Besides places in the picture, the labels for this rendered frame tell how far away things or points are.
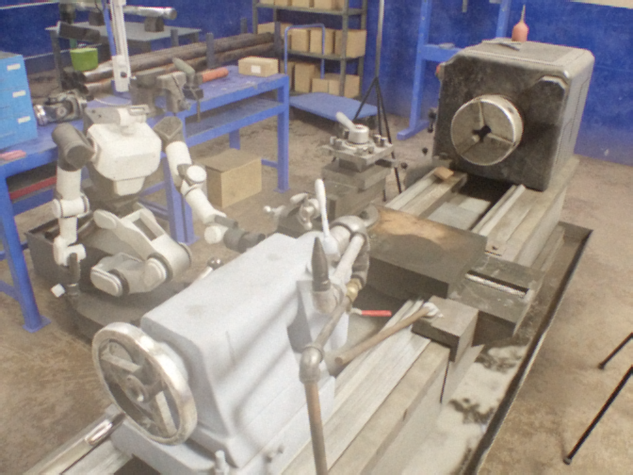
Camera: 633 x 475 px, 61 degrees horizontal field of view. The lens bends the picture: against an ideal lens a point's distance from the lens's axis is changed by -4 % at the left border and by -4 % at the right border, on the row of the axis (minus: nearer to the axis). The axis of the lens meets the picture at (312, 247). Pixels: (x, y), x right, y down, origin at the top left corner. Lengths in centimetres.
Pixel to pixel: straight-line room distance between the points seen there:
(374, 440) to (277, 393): 25
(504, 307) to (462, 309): 12
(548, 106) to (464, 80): 36
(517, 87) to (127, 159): 154
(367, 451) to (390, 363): 27
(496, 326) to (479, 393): 50
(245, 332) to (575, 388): 203
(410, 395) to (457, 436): 55
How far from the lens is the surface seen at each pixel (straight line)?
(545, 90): 227
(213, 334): 92
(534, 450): 244
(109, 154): 228
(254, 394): 101
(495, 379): 206
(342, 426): 121
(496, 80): 236
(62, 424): 251
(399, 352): 140
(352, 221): 132
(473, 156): 224
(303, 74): 638
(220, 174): 390
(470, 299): 156
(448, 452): 178
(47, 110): 311
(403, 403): 128
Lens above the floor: 172
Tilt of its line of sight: 30 degrees down
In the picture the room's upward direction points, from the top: 2 degrees clockwise
